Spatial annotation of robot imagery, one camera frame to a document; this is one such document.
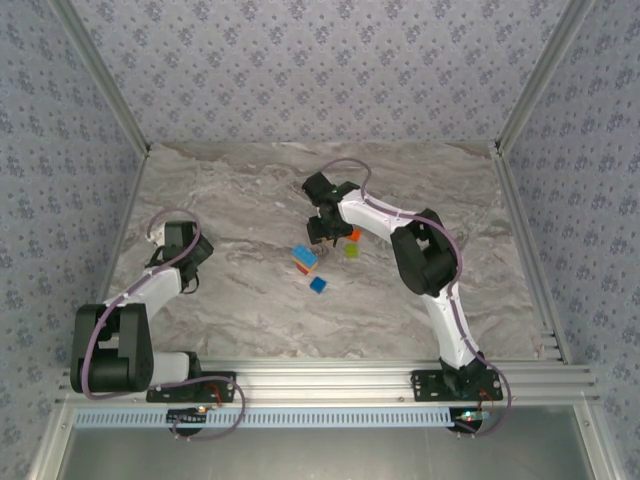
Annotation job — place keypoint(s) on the left aluminium side rail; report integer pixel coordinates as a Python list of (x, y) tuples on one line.
[(127, 210)]

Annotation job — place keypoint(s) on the green lego brick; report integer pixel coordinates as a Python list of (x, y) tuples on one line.
[(352, 251)]

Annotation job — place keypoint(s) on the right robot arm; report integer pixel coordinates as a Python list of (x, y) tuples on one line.
[(425, 260)]

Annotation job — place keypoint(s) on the red lego brick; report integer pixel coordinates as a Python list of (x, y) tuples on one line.
[(302, 270)]

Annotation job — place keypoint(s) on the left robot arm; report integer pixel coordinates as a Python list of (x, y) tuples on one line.
[(110, 350)]

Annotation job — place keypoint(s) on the grey metal panel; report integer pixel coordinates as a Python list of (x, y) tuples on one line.
[(325, 455)]

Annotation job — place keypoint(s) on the long red-orange lego brick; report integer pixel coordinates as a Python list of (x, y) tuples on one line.
[(355, 235)]

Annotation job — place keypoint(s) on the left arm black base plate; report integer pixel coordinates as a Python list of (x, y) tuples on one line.
[(220, 387)]

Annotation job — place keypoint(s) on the aluminium cross rail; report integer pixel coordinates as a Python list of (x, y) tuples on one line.
[(325, 382)]

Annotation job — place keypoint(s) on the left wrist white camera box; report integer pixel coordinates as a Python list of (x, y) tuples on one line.
[(156, 235)]

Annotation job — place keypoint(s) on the right aluminium side rail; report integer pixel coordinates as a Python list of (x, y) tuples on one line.
[(515, 200)]

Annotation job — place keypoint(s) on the aluminium corner post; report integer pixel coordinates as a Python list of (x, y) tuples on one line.
[(545, 75), (100, 75)]

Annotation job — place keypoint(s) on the long light blue lego brick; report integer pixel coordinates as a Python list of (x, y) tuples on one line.
[(305, 255)]

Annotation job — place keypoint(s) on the small blue lego brick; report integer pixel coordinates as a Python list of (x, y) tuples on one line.
[(318, 285)]

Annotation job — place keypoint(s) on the right aluminium corner post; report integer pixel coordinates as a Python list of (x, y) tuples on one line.
[(545, 75)]

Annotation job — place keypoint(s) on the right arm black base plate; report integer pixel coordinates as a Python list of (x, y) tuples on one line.
[(425, 387)]

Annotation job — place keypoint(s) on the aluminium side rail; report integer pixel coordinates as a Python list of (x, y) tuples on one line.
[(127, 210), (515, 200)]

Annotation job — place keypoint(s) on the left aluminium corner post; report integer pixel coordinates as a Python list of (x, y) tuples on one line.
[(100, 75)]

